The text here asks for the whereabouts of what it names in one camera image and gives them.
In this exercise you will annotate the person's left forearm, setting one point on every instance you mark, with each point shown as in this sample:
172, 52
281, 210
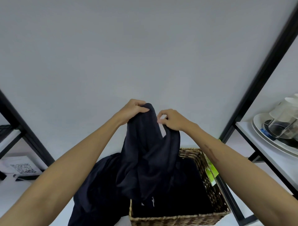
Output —
60, 177

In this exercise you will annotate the white printed card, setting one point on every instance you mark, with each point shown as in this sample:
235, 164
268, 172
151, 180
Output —
21, 166

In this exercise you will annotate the green paper tag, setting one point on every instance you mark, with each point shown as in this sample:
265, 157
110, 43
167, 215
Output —
211, 173

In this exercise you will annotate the person's right forearm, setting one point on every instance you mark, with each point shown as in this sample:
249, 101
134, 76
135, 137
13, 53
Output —
239, 177

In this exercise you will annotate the person's right hand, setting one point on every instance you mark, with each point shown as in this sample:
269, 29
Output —
178, 122

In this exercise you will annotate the white ceramic cup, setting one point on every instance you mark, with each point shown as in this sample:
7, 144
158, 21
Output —
279, 108

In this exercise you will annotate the clear glass jar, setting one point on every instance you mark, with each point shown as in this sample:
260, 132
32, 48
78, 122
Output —
285, 123

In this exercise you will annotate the woven wicker basket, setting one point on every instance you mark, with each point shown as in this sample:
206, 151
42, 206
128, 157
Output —
209, 186

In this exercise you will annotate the small blue packet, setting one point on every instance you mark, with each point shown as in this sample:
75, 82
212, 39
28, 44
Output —
265, 133

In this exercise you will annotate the person's right thumb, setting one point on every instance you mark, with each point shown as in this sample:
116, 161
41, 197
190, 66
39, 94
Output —
162, 122

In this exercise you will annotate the white shelf board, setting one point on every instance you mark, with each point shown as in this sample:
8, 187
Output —
272, 158

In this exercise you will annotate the white oval plate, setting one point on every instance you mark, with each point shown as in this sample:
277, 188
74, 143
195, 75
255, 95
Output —
260, 135

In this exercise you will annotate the person's left hand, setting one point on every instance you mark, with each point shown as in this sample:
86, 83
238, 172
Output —
130, 111

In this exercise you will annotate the dark navy garment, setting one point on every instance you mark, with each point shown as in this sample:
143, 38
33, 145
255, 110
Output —
139, 158

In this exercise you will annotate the black folded clothing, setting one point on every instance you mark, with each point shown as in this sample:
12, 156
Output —
186, 191

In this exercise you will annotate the person's left thumb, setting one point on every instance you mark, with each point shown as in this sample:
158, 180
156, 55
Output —
142, 110

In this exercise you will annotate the black metal shelf frame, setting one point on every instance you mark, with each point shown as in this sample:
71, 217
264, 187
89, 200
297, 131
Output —
25, 137
263, 76

